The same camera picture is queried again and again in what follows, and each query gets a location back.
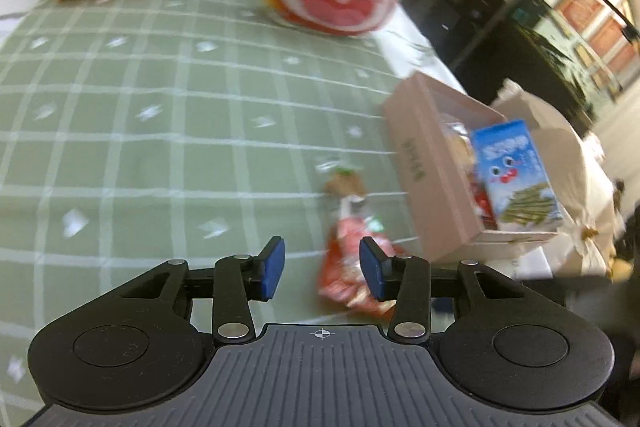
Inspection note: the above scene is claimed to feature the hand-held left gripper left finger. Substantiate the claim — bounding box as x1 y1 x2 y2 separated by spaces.
120 236 286 342

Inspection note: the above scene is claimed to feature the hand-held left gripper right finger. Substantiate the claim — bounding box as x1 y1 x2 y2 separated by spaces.
360 236 526 343

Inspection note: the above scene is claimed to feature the red striped snack packet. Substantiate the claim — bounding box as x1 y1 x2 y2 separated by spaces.
317 214 416 315

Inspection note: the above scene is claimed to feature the pink cardboard box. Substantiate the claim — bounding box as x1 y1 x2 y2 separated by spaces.
382 72 558 260

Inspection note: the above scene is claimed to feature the blue cartoon snack packet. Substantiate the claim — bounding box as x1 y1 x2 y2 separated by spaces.
470 119 563 230

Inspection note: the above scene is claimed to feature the round brown snack packet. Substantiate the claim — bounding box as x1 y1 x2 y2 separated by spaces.
322 167 368 212

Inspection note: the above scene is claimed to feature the red edged snack packet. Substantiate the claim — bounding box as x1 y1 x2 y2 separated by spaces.
470 177 493 218

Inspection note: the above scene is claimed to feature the rice cracker packet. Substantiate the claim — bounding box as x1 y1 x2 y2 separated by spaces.
440 122 476 168

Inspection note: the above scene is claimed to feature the green checked tablecloth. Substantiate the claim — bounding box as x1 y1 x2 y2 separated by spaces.
0 0 466 427

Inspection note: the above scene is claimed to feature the black floor appliance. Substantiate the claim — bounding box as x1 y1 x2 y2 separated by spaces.
435 0 506 68

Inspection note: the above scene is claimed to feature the black fish tank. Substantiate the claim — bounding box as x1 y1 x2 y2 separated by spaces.
505 0 601 118

